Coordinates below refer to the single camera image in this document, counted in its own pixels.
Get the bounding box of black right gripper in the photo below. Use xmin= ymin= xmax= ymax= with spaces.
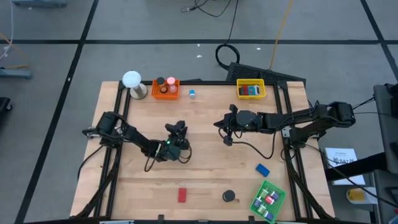
xmin=213 ymin=105 xmax=259 ymax=147

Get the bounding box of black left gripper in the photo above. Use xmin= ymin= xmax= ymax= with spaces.
xmin=165 ymin=120 xmax=190 ymax=150

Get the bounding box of pink hourglass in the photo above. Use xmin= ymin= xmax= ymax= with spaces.
xmin=166 ymin=77 xmax=178 ymax=94

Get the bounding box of yellow plastic basket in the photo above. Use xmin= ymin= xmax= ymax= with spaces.
xmin=236 ymin=78 xmax=267 ymax=100

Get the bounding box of orange plastic basket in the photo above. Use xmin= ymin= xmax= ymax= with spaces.
xmin=150 ymin=78 xmax=181 ymax=100

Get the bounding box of black perforated panel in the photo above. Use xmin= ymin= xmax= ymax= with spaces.
xmin=226 ymin=62 xmax=307 ymax=84

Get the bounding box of white dome lamp metal base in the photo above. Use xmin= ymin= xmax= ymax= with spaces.
xmin=121 ymin=70 xmax=149 ymax=100

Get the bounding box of green plastic tray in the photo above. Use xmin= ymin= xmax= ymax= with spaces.
xmin=249 ymin=179 xmax=287 ymax=224

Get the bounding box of white paper label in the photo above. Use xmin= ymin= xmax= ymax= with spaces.
xmin=323 ymin=147 xmax=367 ymax=187

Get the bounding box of black bar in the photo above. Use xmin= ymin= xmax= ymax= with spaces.
xmin=325 ymin=151 xmax=388 ymax=182

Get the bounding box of yellow and white container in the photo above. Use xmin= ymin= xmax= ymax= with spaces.
xmin=346 ymin=187 xmax=379 ymax=205

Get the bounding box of grey equipment cart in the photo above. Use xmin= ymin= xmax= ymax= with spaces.
xmin=373 ymin=83 xmax=398 ymax=224

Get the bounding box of grey floor stand foot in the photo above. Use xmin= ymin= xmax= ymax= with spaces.
xmin=0 ymin=67 xmax=34 ymax=80

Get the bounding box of black floor object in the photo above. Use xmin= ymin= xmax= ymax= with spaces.
xmin=0 ymin=96 xmax=14 ymax=121

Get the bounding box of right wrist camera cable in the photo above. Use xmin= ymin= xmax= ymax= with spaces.
xmin=223 ymin=132 xmax=277 ymax=160

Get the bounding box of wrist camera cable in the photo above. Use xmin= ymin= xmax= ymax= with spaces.
xmin=144 ymin=144 xmax=193 ymax=172
xmin=223 ymin=132 xmax=277 ymax=160

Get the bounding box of black aluminium table frame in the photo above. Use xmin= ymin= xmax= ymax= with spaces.
xmin=73 ymin=80 xmax=336 ymax=220

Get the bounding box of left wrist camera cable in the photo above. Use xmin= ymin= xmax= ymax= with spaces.
xmin=144 ymin=144 xmax=193 ymax=172

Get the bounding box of black hanging cable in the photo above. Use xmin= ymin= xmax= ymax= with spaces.
xmin=215 ymin=0 xmax=242 ymax=71
xmin=181 ymin=0 xmax=233 ymax=18

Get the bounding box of yellow hanging cable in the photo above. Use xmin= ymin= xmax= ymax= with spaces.
xmin=269 ymin=0 xmax=295 ymax=71

